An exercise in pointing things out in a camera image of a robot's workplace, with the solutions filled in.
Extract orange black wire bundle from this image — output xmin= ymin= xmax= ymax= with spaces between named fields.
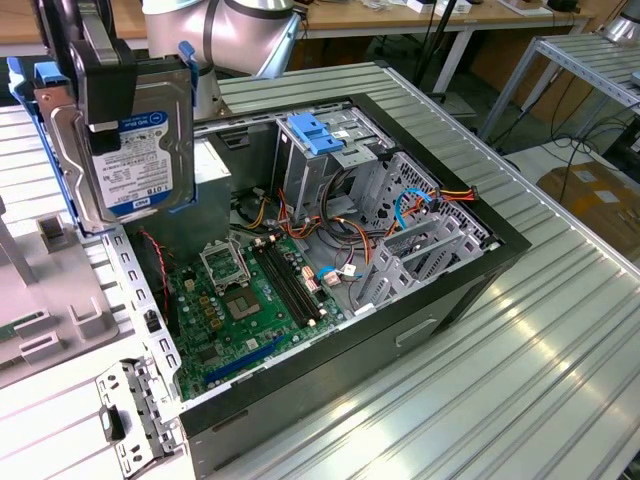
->
xmin=277 ymin=167 xmax=384 ymax=269

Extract hard disk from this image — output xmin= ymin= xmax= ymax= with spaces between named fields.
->
xmin=7 ymin=40 xmax=201 ymax=236

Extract black tripod stand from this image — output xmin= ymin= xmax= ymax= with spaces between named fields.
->
xmin=412 ymin=0 xmax=464 ymax=99

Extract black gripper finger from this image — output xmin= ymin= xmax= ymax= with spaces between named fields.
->
xmin=71 ymin=9 xmax=140 ymax=154

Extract metal socket cover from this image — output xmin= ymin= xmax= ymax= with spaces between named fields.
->
xmin=198 ymin=238 xmax=252 ymax=297

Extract metal disk bay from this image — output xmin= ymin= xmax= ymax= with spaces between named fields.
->
xmin=349 ymin=149 xmax=504 ymax=319

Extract metal optical drive cage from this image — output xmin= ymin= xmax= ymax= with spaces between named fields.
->
xmin=272 ymin=106 xmax=396 ymax=226

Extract wooden desk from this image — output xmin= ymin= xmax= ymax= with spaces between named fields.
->
xmin=0 ymin=0 xmax=596 ymax=96

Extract blue data wire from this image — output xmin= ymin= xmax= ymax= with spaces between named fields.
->
xmin=393 ymin=186 xmax=441 ymax=232

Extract blue plastic bay latch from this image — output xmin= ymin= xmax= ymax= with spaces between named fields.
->
xmin=287 ymin=113 xmax=346 ymax=157

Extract metal slat shelf table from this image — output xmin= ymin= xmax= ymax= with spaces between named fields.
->
xmin=477 ymin=32 xmax=640 ymax=144

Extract metal expansion card bracket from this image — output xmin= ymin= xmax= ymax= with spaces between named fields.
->
xmin=94 ymin=356 xmax=187 ymax=476

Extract grey parts rack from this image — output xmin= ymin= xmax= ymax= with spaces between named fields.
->
xmin=0 ymin=192 xmax=122 ymax=391

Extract black RAM slot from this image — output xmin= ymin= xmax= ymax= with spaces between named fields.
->
xmin=251 ymin=239 xmax=314 ymax=330
xmin=264 ymin=235 xmax=325 ymax=324

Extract green motherboard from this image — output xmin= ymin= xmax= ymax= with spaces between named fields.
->
xmin=167 ymin=233 xmax=351 ymax=401

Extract small blue wire white plug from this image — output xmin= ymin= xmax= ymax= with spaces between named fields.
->
xmin=317 ymin=264 xmax=364 ymax=289

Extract red yellow power wire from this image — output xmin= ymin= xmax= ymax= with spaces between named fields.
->
xmin=399 ymin=183 xmax=480 ymax=224

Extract CPU socket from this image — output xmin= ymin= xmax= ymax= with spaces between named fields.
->
xmin=219 ymin=283 xmax=267 ymax=324

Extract grey power supply unit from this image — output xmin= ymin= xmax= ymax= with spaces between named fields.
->
xmin=124 ymin=137 xmax=234 ymax=256

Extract yellow wire bundle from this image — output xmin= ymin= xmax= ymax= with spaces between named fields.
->
xmin=234 ymin=187 xmax=274 ymax=231

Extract black PC case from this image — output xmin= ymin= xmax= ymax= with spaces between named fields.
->
xmin=68 ymin=92 xmax=532 ymax=480

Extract large brown cardboard box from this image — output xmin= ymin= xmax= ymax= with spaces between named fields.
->
xmin=537 ymin=159 xmax=640 ymax=256

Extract blue expansion slot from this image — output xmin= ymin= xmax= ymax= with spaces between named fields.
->
xmin=203 ymin=333 xmax=287 ymax=387

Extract green RAM stick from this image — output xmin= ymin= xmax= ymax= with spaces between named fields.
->
xmin=0 ymin=310 xmax=45 ymax=344

